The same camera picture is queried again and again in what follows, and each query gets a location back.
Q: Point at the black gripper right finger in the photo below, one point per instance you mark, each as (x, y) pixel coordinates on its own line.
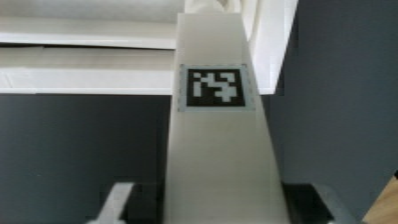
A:
(315, 205)

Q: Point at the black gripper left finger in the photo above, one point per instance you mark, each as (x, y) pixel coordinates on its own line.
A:
(132, 204)

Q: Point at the white desk leg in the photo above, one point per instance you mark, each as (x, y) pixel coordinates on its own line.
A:
(223, 184)

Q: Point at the white desk top tray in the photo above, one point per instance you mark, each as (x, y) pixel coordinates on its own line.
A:
(105, 46)

